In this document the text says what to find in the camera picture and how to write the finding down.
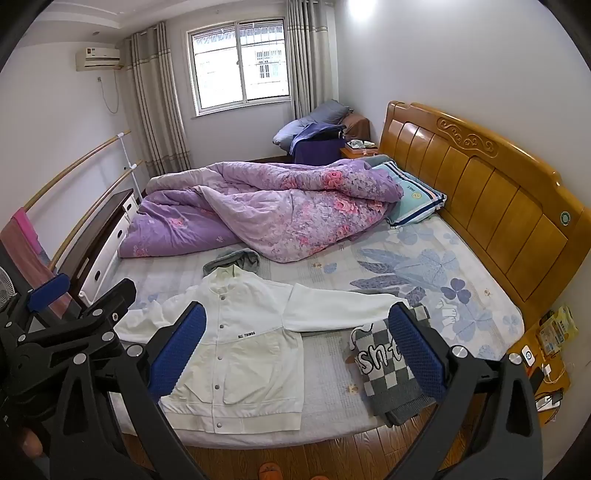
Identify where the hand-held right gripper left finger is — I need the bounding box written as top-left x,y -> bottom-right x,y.
48,301 -> 208,480

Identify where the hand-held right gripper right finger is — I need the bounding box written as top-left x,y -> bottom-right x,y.
388,304 -> 544,480

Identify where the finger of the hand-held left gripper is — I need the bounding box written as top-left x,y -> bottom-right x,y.
16,278 -> 137,352
0,273 -> 71,334

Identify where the white button jacket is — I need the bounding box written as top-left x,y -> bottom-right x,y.
113,266 -> 411,435

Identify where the clothes rack with wooden rails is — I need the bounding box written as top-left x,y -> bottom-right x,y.
23,130 -> 144,273

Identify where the person's left hand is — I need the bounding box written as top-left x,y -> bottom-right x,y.
19,428 -> 45,459

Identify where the electric fan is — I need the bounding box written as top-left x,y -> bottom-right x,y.
0,265 -> 21,315

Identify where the grey checkered sweater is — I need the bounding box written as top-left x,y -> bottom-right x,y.
346,305 -> 446,428

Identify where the pink towel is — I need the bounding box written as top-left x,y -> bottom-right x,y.
0,208 -> 75,319

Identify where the white dresser with dark top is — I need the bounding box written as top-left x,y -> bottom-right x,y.
58,188 -> 139,305

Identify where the grey hoodie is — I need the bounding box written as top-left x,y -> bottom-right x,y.
203,248 -> 262,279

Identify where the white round-button device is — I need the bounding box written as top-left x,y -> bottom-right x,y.
517,344 -> 539,370

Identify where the yellow packet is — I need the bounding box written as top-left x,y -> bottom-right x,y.
538,305 -> 579,356

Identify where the wooden nightstand with clutter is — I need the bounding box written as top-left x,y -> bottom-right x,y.
505,318 -> 578,428

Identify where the teal striped pillow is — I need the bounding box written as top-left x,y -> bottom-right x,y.
369,159 -> 448,228

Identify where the purple floral quilt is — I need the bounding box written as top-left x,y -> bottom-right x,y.
117,159 -> 403,264

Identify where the wooden bed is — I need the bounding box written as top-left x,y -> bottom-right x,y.
78,100 -> 575,446

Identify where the beige striped curtain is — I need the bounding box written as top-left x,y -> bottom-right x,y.
124,22 -> 192,178
286,0 -> 334,121

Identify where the small wooden nightstand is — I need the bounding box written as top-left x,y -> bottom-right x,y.
340,138 -> 380,160

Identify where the dark blue cloth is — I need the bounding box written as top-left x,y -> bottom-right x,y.
290,122 -> 347,166

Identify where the brown chair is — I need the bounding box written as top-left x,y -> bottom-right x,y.
342,114 -> 371,141

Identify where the white air conditioner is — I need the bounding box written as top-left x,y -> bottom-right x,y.
75,46 -> 122,72

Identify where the air conditioner power cord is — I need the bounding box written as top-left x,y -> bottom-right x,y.
97,69 -> 121,114

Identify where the window with white frame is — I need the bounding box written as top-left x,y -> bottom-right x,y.
186,17 -> 293,116

